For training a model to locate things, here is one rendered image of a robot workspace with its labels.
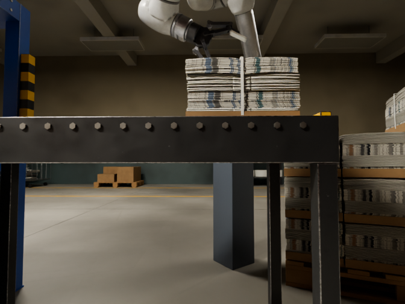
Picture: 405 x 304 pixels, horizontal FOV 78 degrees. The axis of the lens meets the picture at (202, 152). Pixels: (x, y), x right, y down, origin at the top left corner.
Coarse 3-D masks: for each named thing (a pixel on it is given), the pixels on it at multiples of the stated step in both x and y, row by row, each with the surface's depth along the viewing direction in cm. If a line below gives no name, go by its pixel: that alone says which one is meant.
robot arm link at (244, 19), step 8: (224, 0) 131; (232, 0) 129; (240, 0) 128; (248, 0) 128; (232, 8) 133; (240, 8) 131; (248, 8) 132; (240, 16) 135; (248, 16) 135; (240, 24) 138; (248, 24) 137; (240, 32) 141; (248, 32) 140; (256, 32) 142; (240, 40) 146; (248, 40) 143; (256, 40) 144; (248, 48) 146; (256, 48) 146; (248, 56) 149; (256, 56) 148
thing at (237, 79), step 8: (248, 64) 82; (248, 72) 82; (240, 80) 83; (248, 80) 82; (240, 88) 83; (248, 88) 82; (240, 96) 83; (248, 96) 83; (240, 104) 83; (248, 104) 83
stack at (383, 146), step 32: (352, 160) 129; (384, 160) 123; (288, 192) 139; (352, 192) 128; (384, 192) 122; (288, 224) 140; (352, 224) 127; (352, 256) 127; (384, 256) 122; (384, 288) 132
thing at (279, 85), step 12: (252, 60) 82; (264, 60) 82; (276, 60) 82; (288, 60) 82; (252, 72) 82; (264, 72) 82; (276, 72) 83; (288, 72) 82; (252, 84) 82; (264, 84) 82; (276, 84) 82; (288, 84) 82; (252, 96) 82; (264, 96) 82; (276, 96) 82; (288, 96) 82; (252, 108) 82; (264, 108) 82; (276, 108) 82; (288, 108) 82
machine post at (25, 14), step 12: (24, 12) 139; (12, 24) 136; (24, 24) 139; (12, 36) 135; (24, 36) 139; (12, 48) 135; (24, 48) 139; (12, 60) 135; (12, 72) 134; (12, 84) 134; (12, 96) 134; (12, 108) 134; (24, 168) 139; (24, 180) 139; (24, 192) 139; (24, 204) 139; (24, 216) 139
